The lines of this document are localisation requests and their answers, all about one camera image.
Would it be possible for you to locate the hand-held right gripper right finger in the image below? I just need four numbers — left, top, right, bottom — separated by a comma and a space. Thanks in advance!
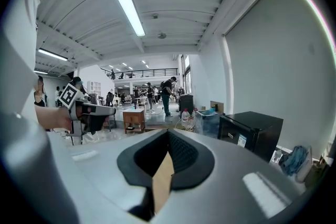
154, 128, 307, 224

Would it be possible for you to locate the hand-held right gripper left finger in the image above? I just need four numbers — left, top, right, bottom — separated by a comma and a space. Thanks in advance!
52, 128, 170, 224

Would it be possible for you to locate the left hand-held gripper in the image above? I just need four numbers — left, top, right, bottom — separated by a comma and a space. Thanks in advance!
58, 82, 117, 137

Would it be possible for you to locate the person's left forearm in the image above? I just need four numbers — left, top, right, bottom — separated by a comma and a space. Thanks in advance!
35, 105, 72, 131

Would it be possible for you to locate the wooden coffee table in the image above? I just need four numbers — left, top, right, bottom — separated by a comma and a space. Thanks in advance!
152, 151, 175, 215

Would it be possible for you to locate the black office chair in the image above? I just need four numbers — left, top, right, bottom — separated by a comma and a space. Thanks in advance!
104, 92, 117, 108

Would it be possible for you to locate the wooden side cabinet white top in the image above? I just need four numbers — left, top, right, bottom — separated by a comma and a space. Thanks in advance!
122, 109, 146, 135

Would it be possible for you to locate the black cabinet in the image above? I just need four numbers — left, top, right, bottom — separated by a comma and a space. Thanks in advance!
217, 111, 284, 163

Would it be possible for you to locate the black mezzanine railing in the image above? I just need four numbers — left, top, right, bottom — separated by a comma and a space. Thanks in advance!
100, 67, 180, 80

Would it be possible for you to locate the clear water jug red cap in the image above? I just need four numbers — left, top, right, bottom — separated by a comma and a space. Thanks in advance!
181, 108, 191, 127

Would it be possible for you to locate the brown cardboard sheet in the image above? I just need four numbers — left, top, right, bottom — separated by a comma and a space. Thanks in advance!
209, 101, 226, 115

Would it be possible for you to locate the blue cloth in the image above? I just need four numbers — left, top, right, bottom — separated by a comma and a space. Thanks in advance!
278, 145, 310, 177

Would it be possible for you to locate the ceiling tube light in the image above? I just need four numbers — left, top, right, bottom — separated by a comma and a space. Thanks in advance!
38, 47, 69, 62
110, 0, 146, 37

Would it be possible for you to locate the black waste bin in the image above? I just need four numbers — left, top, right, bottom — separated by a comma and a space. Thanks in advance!
178, 93, 194, 113

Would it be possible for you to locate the beige bag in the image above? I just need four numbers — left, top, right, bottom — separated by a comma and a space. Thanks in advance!
296, 146, 330, 188

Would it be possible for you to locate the person's white shirt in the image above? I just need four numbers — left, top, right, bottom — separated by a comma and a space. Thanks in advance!
0, 0, 40, 124

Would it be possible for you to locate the white wall shelf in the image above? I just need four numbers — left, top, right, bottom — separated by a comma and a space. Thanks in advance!
88, 80, 102, 95

